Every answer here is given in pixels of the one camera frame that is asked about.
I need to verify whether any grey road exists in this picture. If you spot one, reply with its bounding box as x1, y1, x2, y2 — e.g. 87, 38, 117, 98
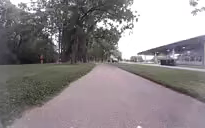
121, 61, 205, 74

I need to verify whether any overhanging tree branch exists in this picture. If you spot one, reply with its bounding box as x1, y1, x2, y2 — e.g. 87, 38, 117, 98
189, 0, 205, 17

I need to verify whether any row of tall trees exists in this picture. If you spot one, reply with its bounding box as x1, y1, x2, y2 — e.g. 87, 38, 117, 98
0, 0, 139, 66

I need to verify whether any vehicle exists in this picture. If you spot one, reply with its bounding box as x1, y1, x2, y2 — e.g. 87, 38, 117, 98
108, 57, 120, 64

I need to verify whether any grey asphalt path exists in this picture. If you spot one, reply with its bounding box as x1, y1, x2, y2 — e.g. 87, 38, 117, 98
8, 63, 205, 128

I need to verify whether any grass strip beside trees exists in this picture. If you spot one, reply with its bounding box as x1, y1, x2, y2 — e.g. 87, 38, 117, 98
0, 62, 98, 128

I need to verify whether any grass strip beside road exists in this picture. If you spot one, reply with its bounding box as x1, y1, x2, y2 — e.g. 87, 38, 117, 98
117, 62, 205, 107

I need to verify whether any open shelter with dark roof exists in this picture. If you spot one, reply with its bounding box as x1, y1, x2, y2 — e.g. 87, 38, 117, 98
137, 32, 205, 68

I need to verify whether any distant low building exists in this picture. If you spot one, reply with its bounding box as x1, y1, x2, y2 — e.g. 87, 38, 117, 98
129, 55, 145, 63

